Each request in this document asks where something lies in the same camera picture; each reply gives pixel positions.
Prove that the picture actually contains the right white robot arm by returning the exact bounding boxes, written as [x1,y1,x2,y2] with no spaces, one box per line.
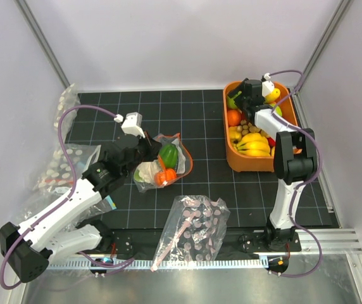
[223,79,321,251]

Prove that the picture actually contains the aluminium cable rail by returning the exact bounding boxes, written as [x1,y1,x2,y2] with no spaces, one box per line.
[47,256,268,271]

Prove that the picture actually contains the orange pumpkin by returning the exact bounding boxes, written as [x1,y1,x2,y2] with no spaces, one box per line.
[154,168,177,187]

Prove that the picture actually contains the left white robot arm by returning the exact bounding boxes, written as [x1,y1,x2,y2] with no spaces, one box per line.
[0,134,162,283]

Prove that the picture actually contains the clear bag white dots upright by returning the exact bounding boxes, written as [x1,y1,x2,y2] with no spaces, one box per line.
[53,84,80,148]

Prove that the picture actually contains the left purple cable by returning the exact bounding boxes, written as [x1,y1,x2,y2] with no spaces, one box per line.
[0,105,135,290]

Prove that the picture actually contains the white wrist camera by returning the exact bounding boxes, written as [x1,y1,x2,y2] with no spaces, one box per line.
[121,112,145,138]
[261,73,275,98]

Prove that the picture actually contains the green bell pepper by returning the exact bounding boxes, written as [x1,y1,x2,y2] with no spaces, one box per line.
[159,143,178,169]

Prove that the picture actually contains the clear bag pink dots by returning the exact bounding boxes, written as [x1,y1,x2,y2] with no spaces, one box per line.
[151,195,230,272]

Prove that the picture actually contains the brown longan cluster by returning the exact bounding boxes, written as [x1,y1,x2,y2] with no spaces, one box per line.
[235,124,262,136]

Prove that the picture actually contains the green apple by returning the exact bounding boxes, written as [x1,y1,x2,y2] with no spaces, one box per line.
[272,104,283,117]
[227,91,241,110]

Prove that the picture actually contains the yellow lemon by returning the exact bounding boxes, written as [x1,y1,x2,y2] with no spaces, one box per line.
[228,125,242,144]

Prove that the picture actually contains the white cauliflower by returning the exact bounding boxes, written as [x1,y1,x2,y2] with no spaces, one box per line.
[134,160,162,184]

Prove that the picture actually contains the orange tangerine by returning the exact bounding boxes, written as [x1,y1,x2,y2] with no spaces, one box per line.
[227,109,242,127]

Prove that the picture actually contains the clear bag orange zipper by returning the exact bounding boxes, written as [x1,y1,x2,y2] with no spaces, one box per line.
[133,133,193,193]

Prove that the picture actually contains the yellow mango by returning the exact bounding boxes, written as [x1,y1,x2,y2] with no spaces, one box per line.
[265,88,280,104]

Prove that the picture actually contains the orange plastic basket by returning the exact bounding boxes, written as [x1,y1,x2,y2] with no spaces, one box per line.
[223,80,299,172]

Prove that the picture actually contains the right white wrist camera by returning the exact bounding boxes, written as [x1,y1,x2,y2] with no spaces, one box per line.
[261,73,275,98]

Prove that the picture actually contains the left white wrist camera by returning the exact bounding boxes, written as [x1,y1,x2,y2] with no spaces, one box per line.
[121,112,145,138]

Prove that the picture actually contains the black grid mat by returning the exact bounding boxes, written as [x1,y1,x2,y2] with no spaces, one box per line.
[66,90,277,229]

